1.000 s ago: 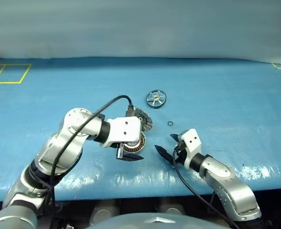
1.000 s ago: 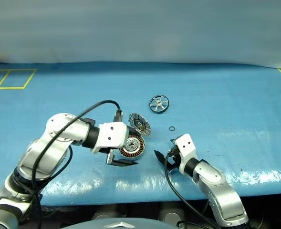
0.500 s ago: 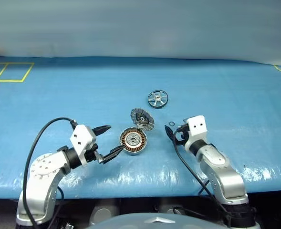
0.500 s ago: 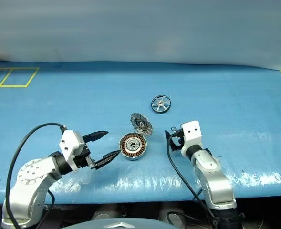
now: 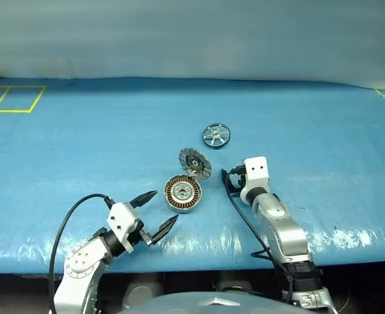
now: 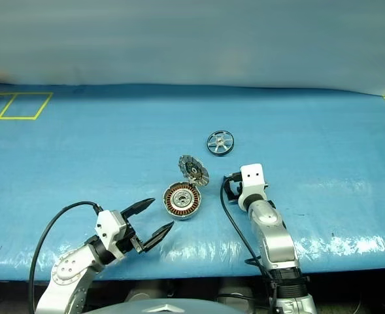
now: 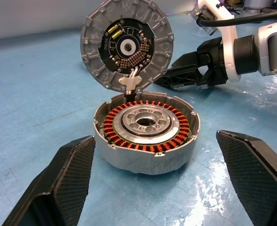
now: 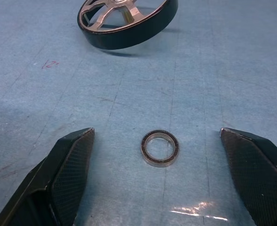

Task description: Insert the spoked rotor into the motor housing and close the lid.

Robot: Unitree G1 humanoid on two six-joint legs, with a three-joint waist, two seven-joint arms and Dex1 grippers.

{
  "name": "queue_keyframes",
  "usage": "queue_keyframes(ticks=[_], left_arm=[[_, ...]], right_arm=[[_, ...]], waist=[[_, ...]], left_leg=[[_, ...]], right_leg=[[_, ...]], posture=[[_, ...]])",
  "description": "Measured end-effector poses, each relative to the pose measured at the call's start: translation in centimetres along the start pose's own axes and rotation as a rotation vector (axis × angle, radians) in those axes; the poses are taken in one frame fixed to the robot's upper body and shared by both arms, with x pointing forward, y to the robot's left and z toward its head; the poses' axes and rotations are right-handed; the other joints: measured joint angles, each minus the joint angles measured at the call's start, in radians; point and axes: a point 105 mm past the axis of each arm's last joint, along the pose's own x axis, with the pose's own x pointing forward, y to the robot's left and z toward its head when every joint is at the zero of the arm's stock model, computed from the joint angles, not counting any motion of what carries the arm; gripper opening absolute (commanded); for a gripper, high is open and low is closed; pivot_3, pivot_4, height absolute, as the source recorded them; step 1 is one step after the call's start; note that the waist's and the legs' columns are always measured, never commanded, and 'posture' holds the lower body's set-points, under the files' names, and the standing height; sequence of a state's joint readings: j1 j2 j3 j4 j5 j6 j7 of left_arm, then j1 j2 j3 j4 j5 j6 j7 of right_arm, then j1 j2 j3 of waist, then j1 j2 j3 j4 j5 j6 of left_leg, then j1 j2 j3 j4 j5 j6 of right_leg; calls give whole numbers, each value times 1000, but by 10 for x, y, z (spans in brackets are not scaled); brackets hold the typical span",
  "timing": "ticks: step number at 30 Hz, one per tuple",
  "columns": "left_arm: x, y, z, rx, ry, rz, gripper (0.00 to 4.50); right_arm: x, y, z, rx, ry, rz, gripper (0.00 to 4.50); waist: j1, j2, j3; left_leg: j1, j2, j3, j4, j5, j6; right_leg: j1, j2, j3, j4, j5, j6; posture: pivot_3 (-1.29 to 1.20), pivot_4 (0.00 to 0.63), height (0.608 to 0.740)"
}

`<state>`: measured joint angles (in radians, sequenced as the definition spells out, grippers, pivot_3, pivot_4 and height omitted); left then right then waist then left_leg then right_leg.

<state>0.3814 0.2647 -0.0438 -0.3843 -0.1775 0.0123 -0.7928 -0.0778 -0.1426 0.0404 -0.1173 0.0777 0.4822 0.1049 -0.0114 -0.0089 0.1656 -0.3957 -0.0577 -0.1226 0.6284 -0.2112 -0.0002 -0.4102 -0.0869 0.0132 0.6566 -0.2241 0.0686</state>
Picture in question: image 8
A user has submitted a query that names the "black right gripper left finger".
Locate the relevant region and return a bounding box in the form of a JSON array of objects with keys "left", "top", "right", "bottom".
[{"left": 0, "top": 128, "right": 95, "bottom": 226}]

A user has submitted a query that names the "spoked silver rotor black rim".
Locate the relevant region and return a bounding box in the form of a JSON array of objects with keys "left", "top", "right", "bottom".
[{"left": 76, "top": 0, "right": 179, "bottom": 50}]

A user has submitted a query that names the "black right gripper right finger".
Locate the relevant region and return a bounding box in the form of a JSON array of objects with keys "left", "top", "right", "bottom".
[{"left": 219, "top": 128, "right": 277, "bottom": 226}]

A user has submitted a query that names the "small metal bearing ring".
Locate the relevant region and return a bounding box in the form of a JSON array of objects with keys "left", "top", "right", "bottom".
[{"left": 140, "top": 129, "right": 180, "bottom": 168}]

